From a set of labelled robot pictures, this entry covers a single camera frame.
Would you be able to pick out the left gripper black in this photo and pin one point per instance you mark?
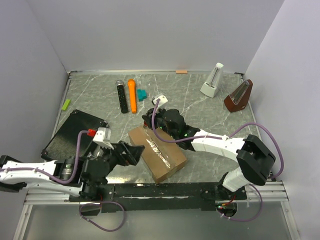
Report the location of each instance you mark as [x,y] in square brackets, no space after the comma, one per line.
[133,152]

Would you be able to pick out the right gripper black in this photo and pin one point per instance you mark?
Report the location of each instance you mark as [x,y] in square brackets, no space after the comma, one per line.
[148,119]

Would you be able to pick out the brown cardboard express box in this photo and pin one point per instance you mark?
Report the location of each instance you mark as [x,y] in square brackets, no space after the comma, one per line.
[162,159]

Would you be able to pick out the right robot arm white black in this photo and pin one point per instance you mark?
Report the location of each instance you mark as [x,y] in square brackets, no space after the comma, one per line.
[253,157]

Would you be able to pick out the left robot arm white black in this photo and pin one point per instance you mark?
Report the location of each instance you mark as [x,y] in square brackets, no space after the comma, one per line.
[83,178]

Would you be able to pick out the teal plastic block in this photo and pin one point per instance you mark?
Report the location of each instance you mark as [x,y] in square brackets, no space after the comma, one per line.
[141,95]

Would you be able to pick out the orange tape piece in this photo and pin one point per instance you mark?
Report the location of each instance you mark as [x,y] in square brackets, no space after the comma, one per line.
[181,71]

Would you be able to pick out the white metronome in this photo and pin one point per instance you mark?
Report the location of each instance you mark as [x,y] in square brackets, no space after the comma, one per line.
[213,82]

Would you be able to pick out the black speaker case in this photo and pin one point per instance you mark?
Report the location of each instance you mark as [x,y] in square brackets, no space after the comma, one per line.
[63,145]

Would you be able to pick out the black microphone silver head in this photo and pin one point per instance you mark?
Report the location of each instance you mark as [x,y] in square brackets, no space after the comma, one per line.
[122,96]

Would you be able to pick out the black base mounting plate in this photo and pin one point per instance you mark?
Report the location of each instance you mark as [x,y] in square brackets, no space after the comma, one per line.
[168,196]

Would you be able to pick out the brown wooden metronome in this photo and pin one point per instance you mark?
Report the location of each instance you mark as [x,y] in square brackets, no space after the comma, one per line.
[239,98]

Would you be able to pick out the green plastic block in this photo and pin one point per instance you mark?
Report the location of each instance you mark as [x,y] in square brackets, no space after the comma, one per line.
[66,105]

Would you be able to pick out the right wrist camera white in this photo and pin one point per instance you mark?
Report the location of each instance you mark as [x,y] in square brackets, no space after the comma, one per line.
[161,99]

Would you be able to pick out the aluminium rail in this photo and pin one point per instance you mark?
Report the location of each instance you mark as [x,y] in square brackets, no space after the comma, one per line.
[272,191]

